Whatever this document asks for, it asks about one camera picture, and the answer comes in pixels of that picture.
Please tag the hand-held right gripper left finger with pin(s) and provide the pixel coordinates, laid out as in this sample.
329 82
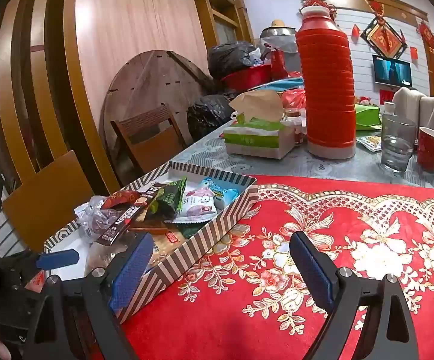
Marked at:
132 270

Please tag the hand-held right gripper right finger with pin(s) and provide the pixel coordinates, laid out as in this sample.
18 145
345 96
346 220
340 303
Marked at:
310 266

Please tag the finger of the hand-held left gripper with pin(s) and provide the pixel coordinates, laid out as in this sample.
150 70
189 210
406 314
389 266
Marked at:
57 259

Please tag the orange clear biscuit packet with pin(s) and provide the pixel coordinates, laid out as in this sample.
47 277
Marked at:
168 243

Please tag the brown coffee stick packet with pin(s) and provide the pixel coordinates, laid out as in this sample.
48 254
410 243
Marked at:
123 225

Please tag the striped cardboard box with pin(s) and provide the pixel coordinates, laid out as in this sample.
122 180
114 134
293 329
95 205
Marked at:
187 258

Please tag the clear plastic snack bag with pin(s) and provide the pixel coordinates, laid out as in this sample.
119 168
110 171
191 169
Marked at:
97 217

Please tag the red snack packet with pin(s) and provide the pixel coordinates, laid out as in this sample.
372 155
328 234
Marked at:
121 198

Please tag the black green-edged snack packet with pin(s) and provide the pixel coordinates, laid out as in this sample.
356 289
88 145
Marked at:
168 198

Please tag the white purple snack packet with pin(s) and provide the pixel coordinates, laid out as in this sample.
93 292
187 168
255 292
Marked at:
196 206

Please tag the wooden slatted chair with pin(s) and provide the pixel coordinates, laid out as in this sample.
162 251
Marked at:
48 202

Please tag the red floral tablecloth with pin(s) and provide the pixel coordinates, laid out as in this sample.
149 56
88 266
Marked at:
262 330

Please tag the grey lace tablecloth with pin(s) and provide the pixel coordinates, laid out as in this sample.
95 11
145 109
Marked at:
314 165

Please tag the blue white snack packet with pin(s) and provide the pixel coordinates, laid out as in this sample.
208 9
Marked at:
220 193

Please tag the wooden folding chair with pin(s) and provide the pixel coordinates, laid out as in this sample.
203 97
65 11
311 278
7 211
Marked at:
153 150

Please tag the small printed packet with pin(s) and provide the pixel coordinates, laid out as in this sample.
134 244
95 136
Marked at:
368 143

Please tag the green white tissue box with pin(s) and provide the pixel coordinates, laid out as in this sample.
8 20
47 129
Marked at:
254 138

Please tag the clear glass tumbler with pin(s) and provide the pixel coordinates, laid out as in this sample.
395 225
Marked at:
397 150

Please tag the red speckled mug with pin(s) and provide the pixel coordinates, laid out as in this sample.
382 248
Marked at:
430 150

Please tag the red plastic bag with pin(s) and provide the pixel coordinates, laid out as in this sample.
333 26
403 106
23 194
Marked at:
293 99

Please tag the black garbage bag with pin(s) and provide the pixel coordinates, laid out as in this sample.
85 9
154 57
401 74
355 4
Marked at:
209 114
228 58

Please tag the white bottle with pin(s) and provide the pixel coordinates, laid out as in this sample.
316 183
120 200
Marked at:
389 108

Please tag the red ribbed thermos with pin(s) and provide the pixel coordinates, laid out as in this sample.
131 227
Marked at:
325 82

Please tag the blue bag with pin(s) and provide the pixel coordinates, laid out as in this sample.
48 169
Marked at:
277 82

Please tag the grey cloth on chair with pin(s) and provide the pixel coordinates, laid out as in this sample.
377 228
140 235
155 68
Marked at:
408 103

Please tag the round wooden tabletop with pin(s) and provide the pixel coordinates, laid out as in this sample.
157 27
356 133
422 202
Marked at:
145 78

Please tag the red plastic basin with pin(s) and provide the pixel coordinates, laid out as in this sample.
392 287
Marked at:
247 77

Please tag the television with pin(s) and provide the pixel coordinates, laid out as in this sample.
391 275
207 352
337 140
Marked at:
391 70

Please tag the metal pot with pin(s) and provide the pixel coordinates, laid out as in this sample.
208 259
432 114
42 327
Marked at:
277 30

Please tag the light wooden wardrobe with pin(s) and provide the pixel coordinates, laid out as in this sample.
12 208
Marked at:
127 18

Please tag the diamond red wall decoration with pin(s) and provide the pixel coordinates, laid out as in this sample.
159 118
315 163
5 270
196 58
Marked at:
383 39

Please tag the red knot wall ornament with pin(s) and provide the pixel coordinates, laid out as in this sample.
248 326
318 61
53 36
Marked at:
316 0
426 33

